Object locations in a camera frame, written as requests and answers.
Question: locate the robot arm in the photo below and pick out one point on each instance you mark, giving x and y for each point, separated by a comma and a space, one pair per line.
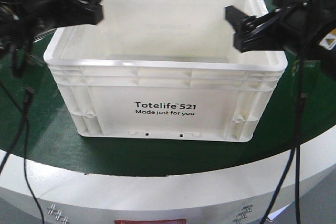
305, 28

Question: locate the red label plate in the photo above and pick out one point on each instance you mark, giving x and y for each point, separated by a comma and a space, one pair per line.
170, 221

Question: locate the white plastic Totelife crate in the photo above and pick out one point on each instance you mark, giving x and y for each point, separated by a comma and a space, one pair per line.
164, 69

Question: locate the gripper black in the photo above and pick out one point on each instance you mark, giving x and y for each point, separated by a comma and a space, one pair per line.
295, 26
23, 20

